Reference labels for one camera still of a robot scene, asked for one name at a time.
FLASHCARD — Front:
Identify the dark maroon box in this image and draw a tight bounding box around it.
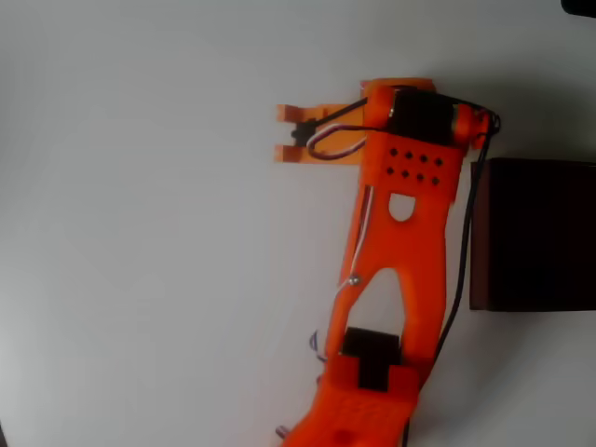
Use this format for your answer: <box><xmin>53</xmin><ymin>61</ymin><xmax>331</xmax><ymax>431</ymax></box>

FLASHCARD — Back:
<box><xmin>468</xmin><ymin>156</ymin><xmax>596</xmax><ymax>313</ymax></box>

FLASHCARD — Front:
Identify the small black module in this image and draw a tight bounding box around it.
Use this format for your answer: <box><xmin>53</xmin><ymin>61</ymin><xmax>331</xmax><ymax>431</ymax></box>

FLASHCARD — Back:
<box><xmin>290</xmin><ymin>118</ymin><xmax>318</xmax><ymax>146</ymax></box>

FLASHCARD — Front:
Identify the black rounded object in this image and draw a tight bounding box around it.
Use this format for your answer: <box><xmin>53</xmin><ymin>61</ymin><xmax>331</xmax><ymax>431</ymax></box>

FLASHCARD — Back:
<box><xmin>560</xmin><ymin>0</ymin><xmax>596</xmax><ymax>20</ymax></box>

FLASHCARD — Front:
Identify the grey looped servo wire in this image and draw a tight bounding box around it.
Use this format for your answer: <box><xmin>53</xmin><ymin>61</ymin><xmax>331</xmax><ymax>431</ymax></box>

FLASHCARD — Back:
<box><xmin>306</xmin><ymin>124</ymin><xmax>371</xmax><ymax>163</ymax></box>

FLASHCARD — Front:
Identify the light orange forked camera mount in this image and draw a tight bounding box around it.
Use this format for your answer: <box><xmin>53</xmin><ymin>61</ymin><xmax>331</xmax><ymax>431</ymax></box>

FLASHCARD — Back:
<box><xmin>271</xmin><ymin>102</ymin><xmax>372</xmax><ymax>168</ymax></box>

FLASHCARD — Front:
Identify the black cable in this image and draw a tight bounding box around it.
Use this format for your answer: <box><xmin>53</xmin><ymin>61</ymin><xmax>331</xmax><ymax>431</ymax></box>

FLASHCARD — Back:
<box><xmin>306</xmin><ymin>95</ymin><xmax>504</xmax><ymax>447</ymax></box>

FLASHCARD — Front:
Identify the thin white wire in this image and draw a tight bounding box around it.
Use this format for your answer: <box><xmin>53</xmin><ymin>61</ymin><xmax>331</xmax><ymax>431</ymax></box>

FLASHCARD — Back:
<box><xmin>331</xmin><ymin>183</ymin><xmax>375</xmax><ymax>328</ymax></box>

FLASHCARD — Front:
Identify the purple red servo wire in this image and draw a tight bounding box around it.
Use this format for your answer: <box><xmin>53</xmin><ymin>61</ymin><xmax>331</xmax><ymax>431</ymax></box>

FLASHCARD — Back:
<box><xmin>307</xmin><ymin>329</ymin><xmax>328</xmax><ymax>365</ymax></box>

